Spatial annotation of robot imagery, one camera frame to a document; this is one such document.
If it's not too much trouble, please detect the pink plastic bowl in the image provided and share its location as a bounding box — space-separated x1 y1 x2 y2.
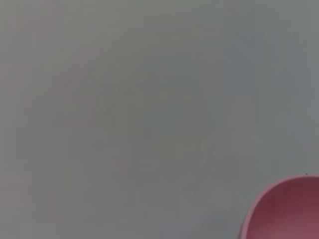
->
238 174 319 239

